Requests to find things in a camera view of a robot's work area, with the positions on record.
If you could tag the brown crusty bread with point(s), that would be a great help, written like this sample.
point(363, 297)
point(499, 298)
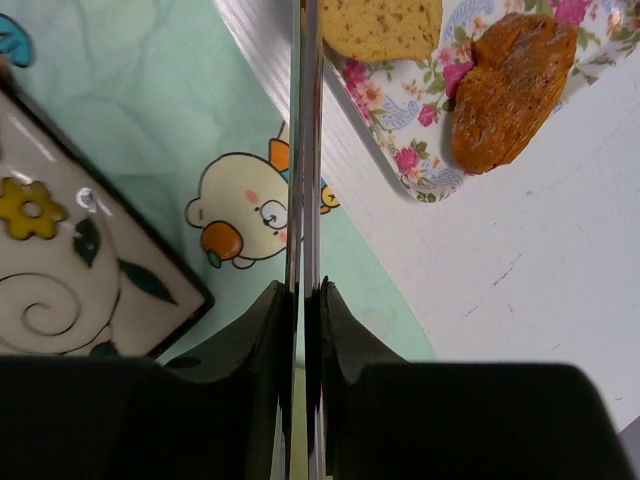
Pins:
point(521, 67)

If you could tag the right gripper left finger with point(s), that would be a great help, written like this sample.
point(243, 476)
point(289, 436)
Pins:
point(218, 411)

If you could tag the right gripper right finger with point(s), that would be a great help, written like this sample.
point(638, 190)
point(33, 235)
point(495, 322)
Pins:
point(388, 418)

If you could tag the floral serving tray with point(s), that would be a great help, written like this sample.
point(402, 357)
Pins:
point(453, 89)

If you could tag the herb bread slice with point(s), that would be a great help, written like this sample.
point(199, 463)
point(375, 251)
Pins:
point(382, 30)

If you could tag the metal tongs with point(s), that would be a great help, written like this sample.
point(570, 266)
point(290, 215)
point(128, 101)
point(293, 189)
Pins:
point(302, 266)

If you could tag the square floral plate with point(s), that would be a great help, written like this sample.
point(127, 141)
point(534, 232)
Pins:
point(82, 272)

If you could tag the mint green placemat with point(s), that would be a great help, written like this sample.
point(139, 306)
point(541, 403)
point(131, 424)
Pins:
point(157, 96)

